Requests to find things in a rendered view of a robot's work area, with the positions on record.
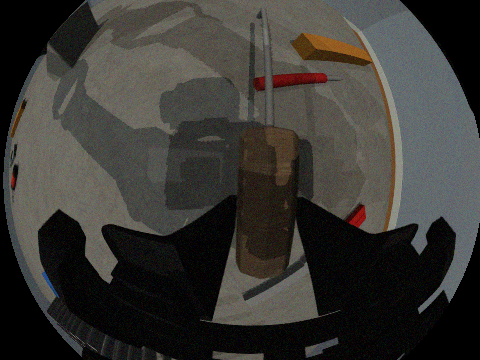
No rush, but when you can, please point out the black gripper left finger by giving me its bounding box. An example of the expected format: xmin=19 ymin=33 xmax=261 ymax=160
xmin=101 ymin=195 xmax=237 ymax=321

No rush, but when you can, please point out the orange rectangular bar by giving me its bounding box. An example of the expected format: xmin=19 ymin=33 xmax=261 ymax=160
xmin=292 ymin=32 xmax=372 ymax=67
xmin=11 ymin=100 xmax=27 ymax=137

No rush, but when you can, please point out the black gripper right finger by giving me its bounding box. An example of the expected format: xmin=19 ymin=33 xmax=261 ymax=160
xmin=296 ymin=197 xmax=419 ymax=316

